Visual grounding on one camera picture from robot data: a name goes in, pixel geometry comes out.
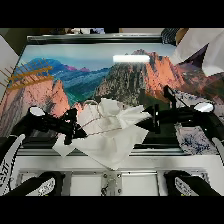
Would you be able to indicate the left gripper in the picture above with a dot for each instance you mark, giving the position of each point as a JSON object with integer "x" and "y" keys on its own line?
{"x": 72, "y": 128}

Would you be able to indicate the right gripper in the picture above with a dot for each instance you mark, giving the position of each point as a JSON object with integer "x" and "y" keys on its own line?
{"x": 151, "y": 120}

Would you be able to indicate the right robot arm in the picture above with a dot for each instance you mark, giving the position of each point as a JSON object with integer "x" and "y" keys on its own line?
{"x": 193, "y": 116}

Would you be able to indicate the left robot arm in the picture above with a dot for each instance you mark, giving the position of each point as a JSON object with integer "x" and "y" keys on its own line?
{"x": 40, "y": 121}

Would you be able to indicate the white blue floral garment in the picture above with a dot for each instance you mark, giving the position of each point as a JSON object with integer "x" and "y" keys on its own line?
{"x": 193, "y": 140}

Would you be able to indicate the yellow wooden rack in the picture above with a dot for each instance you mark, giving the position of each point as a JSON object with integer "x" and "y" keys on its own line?
{"x": 30, "y": 77}

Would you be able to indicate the dark striped garment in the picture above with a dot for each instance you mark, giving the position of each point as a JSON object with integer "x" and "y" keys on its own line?
{"x": 169, "y": 35}

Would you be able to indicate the large white garment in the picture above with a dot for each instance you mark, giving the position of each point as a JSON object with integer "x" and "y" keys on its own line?
{"x": 200, "y": 40}

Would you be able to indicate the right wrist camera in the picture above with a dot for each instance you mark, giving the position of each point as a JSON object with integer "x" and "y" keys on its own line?
{"x": 170, "y": 96}

